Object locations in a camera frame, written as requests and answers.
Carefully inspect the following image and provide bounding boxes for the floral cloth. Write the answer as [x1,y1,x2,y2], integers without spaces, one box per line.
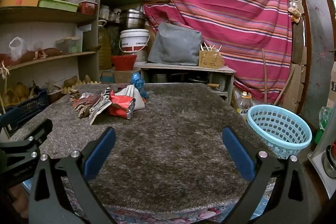
[63,182,263,224]

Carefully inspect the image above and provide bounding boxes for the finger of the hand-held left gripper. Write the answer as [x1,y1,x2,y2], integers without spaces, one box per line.
[0,118,53,161]

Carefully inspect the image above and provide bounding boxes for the brown cardboard box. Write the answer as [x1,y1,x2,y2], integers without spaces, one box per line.
[101,69,134,84]

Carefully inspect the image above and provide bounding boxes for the light blue plastic basket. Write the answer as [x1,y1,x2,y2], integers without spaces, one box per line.
[247,105,313,159]

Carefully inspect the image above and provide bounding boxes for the red snack packet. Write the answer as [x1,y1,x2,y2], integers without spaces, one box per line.
[108,90,136,119]

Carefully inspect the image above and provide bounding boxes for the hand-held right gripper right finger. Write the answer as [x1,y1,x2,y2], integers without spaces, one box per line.
[222,126,309,224]

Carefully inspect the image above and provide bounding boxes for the wooden door frame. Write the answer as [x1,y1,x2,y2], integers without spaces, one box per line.
[297,0,336,130]

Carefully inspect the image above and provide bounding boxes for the yellow cardboard box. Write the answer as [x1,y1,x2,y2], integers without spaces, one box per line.
[0,0,40,7]

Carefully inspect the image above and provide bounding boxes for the white plastic bucket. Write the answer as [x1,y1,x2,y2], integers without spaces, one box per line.
[119,29,151,53]

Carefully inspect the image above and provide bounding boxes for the blue plastic shoe cover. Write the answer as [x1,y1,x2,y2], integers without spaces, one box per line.
[131,72,150,100]

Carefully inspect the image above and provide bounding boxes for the white paper bag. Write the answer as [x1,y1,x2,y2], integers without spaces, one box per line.
[115,84,145,110]

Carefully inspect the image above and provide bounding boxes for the grey metal pot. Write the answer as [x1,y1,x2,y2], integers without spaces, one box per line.
[151,73,168,83]

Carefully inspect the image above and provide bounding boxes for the black and white patterned wrapper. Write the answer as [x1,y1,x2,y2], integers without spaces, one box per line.
[89,88,112,125]

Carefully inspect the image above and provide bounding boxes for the sweet potato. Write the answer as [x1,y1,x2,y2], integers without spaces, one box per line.
[26,48,63,59]

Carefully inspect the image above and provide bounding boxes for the leaning cardboard sheets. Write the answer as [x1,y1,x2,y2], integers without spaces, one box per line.
[282,64,306,112]

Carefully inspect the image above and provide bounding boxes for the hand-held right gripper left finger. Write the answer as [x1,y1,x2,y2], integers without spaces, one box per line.
[28,127,117,224]

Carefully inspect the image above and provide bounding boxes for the clear plastic container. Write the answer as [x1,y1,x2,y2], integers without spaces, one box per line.
[56,35,83,54]

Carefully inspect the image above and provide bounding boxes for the large yellow oil jug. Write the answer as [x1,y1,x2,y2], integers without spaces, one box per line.
[98,20,113,71]

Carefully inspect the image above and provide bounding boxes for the small red plastic basket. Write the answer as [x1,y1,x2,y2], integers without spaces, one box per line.
[79,1,97,15]

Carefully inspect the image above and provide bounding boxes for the bamboo utensil holder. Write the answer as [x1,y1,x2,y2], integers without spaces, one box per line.
[199,50,225,68]

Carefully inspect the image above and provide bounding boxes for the bundle of wooden chopsticks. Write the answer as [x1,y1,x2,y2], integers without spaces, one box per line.
[200,43,222,52]

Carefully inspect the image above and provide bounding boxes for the steel pot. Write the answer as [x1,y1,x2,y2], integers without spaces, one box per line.
[119,9,147,30]

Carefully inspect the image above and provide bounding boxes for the red woven basket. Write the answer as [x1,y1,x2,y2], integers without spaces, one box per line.
[111,54,137,71]

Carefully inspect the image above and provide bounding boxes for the pile of yellow potatoes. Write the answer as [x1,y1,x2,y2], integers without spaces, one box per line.
[0,82,30,106]

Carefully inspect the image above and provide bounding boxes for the dark blue plastic crate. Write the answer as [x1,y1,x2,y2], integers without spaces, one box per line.
[0,88,49,133]

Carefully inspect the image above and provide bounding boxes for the wooden shelf unit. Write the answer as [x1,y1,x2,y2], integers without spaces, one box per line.
[0,0,143,111]

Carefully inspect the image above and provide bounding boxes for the grey cloth bag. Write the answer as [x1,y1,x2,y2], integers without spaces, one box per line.
[147,22,202,66]

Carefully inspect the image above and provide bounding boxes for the cardboard egg carton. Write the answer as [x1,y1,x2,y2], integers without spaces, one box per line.
[63,80,101,94]

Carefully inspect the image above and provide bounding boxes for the oil bottle with yellow cap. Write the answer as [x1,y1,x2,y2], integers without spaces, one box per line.
[236,91,253,117]

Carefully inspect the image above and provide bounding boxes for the red striped cloth curtain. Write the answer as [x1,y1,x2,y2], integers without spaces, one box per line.
[139,0,293,105]

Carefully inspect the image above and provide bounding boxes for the white plastic bag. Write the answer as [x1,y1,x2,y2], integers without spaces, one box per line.
[9,37,27,61]

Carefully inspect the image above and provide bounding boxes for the brown wrapper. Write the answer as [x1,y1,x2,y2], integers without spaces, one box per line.
[70,89,90,118]

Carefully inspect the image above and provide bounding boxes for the low wooden cabinet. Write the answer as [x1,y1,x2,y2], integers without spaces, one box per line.
[138,63,237,104]

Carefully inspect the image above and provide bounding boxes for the black pan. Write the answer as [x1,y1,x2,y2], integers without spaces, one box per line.
[188,76,210,84]

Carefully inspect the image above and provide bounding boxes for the green plastic tray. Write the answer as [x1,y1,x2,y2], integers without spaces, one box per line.
[38,0,79,12]

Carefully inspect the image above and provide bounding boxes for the large brown potato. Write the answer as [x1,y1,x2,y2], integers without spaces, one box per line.
[64,76,78,87]

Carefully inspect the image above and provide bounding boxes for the green plastic bag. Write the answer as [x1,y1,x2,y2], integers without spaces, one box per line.
[315,106,334,143]

